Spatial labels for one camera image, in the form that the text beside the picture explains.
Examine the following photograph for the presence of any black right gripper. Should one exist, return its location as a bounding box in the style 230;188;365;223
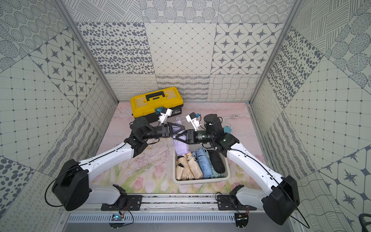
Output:
176;129;214;145

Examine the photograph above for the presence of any lavender umbrella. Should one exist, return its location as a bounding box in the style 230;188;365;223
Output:
173;117;190;156

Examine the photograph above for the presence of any white plastic storage box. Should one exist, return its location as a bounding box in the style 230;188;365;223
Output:
173;146;231;185

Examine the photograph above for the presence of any small pale blue umbrella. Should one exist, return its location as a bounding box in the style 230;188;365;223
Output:
192;148;213;179

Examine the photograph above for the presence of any small beige umbrella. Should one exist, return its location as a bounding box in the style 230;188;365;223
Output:
186;152;203;180

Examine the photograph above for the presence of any black umbrella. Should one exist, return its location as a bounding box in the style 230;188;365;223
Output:
207;150;225;174

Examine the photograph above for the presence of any mint green umbrella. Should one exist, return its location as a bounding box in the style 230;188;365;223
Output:
212;171;224;178

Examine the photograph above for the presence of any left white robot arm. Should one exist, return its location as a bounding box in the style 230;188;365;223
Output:
51;117;185;211

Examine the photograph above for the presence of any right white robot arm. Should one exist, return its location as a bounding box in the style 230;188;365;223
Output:
169;114;300;225

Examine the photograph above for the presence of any teal umbrella case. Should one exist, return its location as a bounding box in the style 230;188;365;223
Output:
224;126;231;133

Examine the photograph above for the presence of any yellow black toolbox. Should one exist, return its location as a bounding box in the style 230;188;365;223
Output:
130;87;184;123

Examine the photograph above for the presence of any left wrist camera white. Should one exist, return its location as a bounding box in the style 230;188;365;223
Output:
156;107;173;124

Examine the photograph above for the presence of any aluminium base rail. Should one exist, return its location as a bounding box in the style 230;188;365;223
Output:
67;193;291;231

